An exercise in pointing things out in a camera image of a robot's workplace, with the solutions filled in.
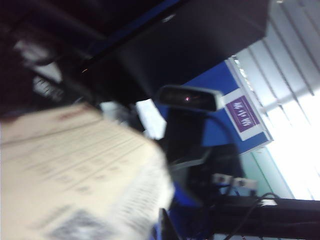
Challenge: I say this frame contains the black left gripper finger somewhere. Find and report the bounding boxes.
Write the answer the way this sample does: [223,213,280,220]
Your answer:
[158,207,185,240]

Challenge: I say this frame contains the cream calendar page stack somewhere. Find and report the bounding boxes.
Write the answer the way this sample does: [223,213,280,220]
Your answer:
[0,103,175,240]

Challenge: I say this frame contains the grey rimmed black device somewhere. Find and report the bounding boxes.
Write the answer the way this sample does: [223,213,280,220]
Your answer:
[156,84,225,113]

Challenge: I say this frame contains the purple printed sign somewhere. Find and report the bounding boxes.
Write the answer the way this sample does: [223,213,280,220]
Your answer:
[224,94,261,133]

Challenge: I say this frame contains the large black computer monitor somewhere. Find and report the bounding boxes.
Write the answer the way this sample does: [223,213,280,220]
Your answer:
[82,0,273,106]

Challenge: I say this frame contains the white window blinds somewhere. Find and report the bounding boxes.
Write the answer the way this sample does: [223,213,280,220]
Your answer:
[232,0,320,201]

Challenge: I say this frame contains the white wall socket row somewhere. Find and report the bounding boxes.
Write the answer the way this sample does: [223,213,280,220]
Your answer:
[212,173,258,196]

